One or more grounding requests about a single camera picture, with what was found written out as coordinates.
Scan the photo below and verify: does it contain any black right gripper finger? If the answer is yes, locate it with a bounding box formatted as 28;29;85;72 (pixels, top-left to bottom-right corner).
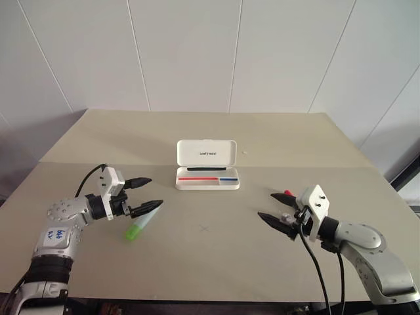
270;192;299;209
257;211;297;242

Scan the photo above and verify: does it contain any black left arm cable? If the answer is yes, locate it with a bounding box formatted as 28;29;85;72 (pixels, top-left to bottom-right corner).
74;163;109;200

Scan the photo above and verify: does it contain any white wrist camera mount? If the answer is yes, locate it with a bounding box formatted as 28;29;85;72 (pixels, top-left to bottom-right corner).
294;184;331;243
97;166;126;221

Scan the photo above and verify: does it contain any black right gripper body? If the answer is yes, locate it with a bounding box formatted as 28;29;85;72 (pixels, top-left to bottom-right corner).
288;204;312;243

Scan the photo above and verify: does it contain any black metal frame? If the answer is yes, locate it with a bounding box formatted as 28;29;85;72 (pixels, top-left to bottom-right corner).
387;143;420;195

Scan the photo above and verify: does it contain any green capped marker pen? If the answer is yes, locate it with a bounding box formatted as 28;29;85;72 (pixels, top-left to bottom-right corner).
124;205;163;242

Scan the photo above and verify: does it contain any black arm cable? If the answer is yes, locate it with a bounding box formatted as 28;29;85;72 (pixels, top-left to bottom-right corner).
74;163;109;200
297;226;346;315

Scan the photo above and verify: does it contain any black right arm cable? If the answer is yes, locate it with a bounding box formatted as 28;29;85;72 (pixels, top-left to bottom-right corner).
297;226;346;315

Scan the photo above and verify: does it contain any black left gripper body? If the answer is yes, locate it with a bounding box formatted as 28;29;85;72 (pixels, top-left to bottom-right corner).
110;188;132;220

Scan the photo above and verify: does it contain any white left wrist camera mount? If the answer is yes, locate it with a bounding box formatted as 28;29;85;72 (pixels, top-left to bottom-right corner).
97;166;126;221

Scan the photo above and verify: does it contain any white open pencil case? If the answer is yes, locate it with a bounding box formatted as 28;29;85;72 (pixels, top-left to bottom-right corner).
175;138;241;191

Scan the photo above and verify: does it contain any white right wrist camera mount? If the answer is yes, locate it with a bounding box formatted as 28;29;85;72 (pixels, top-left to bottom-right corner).
294;184;331;243

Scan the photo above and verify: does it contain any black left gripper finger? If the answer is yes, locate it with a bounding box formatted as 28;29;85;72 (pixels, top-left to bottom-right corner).
128;199;164;219
125;177;153;190

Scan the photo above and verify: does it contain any white handwritten label sticker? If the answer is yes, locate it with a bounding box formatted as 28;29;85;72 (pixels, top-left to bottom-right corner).
43;227;69;251

